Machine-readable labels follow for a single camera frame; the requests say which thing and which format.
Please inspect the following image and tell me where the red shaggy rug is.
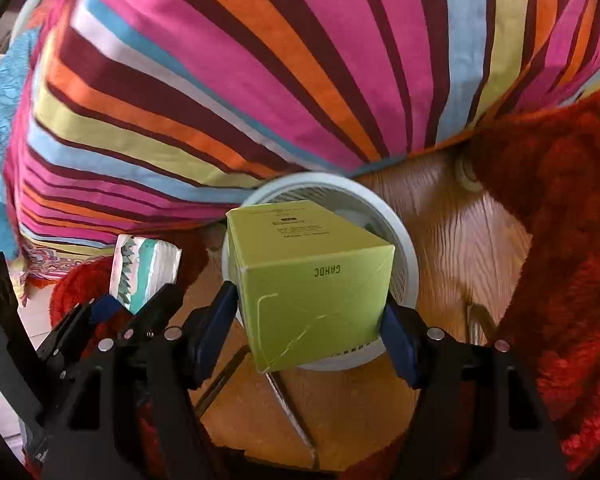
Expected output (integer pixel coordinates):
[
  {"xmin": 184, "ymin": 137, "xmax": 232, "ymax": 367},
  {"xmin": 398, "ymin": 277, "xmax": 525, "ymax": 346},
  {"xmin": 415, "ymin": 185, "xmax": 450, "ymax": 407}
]
[{"xmin": 22, "ymin": 90, "xmax": 600, "ymax": 480}]

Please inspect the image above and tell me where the white plastic mesh basket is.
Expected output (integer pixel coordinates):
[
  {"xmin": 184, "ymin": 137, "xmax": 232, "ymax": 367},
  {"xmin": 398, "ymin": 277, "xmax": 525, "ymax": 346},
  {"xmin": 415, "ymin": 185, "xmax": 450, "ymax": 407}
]
[{"xmin": 221, "ymin": 172, "xmax": 421, "ymax": 372}]

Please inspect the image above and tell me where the blue patterned blanket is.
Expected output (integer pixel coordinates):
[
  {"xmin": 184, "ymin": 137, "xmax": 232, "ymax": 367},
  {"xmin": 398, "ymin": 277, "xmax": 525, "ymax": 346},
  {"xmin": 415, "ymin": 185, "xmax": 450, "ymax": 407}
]
[{"xmin": 0, "ymin": 27, "xmax": 41, "ymax": 261}]

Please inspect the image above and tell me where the lime green cardboard box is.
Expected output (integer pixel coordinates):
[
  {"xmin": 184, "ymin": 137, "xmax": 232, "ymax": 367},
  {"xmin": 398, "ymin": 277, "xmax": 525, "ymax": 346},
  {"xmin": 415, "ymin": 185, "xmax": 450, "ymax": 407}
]
[{"xmin": 225, "ymin": 200, "xmax": 396, "ymax": 373}]

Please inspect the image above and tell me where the paisley patterned bed sheet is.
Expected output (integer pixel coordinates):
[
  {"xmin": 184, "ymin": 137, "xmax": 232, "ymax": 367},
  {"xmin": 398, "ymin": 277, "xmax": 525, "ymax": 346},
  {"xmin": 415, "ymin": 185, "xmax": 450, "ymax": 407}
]
[{"xmin": 17, "ymin": 237, "xmax": 116, "ymax": 302}]

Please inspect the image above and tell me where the white round bed foot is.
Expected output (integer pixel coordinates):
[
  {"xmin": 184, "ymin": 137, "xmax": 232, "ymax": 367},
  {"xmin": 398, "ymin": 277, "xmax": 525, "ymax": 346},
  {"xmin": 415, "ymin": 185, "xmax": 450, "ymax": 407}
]
[{"xmin": 452, "ymin": 152, "xmax": 481, "ymax": 193}]

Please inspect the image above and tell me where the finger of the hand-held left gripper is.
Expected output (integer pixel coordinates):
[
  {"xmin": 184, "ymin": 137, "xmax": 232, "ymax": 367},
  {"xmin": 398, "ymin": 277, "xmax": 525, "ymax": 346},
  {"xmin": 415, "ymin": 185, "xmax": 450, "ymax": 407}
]
[
  {"xmin": 36, "ymin": 294, "xmax": 132, "ymax": 363},
  {"xmin": 120, "ymin": 283, "xmax": 184, "ymax": 342}
]

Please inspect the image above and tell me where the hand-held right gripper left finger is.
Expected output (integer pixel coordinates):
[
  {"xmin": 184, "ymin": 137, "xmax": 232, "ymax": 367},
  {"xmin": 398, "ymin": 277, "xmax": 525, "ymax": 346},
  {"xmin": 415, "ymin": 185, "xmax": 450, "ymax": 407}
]
[{"xmin": 40, "ymin": 282, "xmax": 238, "ymax": 480}]

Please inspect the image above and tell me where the colourful striped bed cover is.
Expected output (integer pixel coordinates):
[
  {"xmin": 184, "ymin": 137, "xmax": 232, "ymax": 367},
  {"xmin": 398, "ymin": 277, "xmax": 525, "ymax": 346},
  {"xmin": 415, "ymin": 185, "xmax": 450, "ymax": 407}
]
[{"xmin": 2, "ymin": 0, "xmax": 600, "ymax": 261}]

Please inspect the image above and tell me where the green and white packet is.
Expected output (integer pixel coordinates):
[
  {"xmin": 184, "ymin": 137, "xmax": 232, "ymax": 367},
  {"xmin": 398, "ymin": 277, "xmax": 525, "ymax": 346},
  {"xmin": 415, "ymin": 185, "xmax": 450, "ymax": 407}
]
[{"xmin": 109, "ymin": 234, "xmax": 182, "ymax": 316}]

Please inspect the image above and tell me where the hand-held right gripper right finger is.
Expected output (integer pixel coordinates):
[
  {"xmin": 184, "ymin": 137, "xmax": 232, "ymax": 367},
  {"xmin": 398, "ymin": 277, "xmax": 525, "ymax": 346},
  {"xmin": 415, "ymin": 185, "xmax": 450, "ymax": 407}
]
[{"xmin": 380, "ymin": 305, "xmax": 568, "ymax": 480}]

